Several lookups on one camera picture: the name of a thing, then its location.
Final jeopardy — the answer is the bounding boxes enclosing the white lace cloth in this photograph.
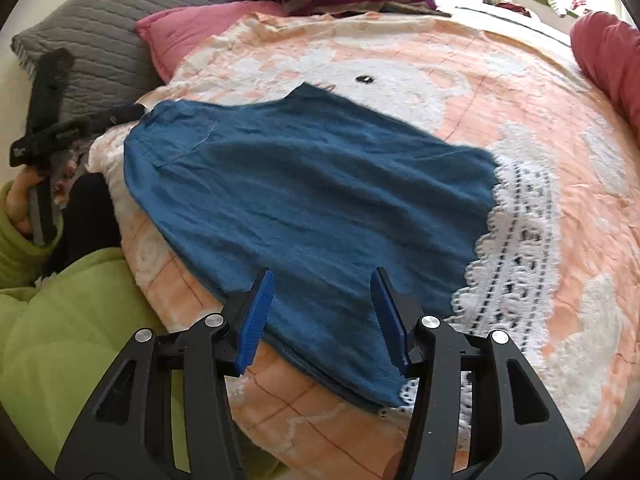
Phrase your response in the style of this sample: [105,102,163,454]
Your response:
[380,122,567,441]

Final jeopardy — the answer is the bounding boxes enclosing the blue denim pants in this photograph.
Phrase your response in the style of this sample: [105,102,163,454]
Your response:
[122,82,501,408]

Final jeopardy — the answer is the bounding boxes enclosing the person's left hand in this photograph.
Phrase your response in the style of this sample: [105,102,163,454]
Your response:
[5,168,48,236]

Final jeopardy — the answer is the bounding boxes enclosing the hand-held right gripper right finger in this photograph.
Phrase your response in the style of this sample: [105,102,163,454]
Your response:
[370,266,587,480]

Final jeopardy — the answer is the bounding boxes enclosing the red pillow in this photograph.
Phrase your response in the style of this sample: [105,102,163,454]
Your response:
[570,10,640,133]

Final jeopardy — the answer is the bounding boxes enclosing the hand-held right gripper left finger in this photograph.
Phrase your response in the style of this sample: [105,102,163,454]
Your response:
[54,267,276,480]

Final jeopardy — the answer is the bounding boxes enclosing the peach printed blanket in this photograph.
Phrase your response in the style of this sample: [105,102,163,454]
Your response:
[85,7,640,480]

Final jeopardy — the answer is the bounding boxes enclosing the pink pillow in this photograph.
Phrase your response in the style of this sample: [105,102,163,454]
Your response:
[135,0,291,83]

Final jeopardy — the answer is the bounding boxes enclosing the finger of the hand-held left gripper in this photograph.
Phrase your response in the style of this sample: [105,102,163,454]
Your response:
[75,103,144,136]

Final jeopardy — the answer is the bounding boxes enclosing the grey quilted pillow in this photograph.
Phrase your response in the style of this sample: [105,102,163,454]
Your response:
[11,0,281,131]

